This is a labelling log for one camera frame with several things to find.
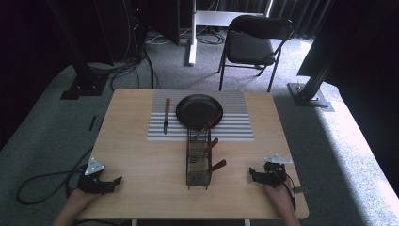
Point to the grey tape strip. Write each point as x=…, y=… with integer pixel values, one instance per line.
x=301, y=189

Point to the black metal stand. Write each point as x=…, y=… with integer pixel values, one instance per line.
x=310, y=91
x=82, y=75

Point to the black folding chair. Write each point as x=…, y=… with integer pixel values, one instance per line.
x=251, y=47

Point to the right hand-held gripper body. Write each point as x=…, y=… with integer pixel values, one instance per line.
x=274, y=174

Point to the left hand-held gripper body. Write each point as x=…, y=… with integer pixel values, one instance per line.
x=92, y=183

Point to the white desk frame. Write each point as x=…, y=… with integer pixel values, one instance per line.
x=193, y=37

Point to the dark curtain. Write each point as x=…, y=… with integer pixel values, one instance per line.
x=291, y=15

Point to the person's right hand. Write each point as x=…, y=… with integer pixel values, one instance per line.
x=279, y=194

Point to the black round plate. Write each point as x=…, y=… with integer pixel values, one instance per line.
x=196, y=109

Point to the grey striped placemat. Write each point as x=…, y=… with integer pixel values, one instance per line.
x=235, y=125

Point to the person's left hand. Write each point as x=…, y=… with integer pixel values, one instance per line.
x=80, y=197

